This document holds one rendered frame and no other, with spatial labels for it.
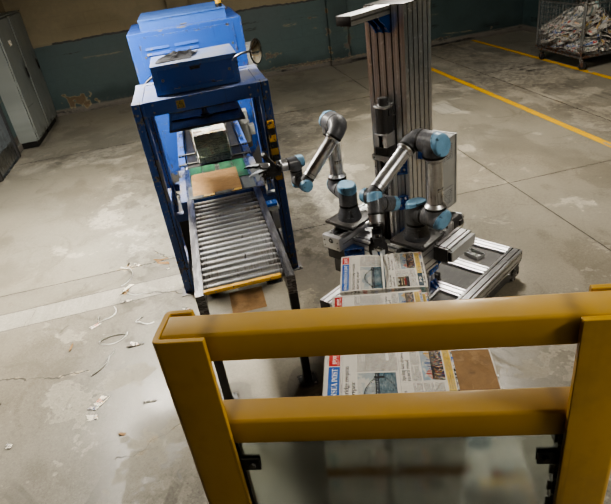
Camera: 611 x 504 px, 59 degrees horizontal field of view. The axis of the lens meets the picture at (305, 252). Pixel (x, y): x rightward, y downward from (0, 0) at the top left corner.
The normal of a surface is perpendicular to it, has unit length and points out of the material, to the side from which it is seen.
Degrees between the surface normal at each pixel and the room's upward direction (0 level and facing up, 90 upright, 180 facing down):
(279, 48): 90
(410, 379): 0
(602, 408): 90
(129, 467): 0
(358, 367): 1
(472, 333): 90
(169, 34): 90
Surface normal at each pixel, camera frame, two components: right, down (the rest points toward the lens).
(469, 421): -0.07, 0.51
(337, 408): -0.13, -0.86
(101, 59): 0.22, 0.47
